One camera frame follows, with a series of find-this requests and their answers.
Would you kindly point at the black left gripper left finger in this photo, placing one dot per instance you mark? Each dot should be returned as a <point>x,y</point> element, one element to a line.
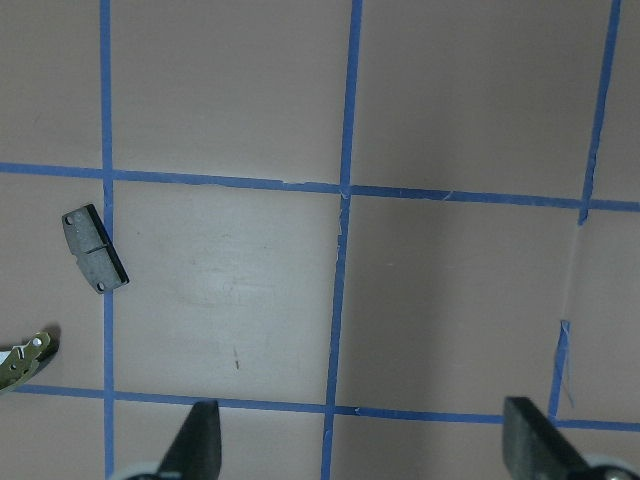
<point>196,451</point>

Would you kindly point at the brass metal bracket part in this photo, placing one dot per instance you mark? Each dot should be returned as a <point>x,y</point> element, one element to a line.
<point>21,362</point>

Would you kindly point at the dark grey brake pad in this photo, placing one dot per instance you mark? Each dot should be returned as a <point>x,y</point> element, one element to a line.
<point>89,242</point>

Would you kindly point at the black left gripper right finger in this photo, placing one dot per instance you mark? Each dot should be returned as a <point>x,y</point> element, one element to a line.
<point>532,448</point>

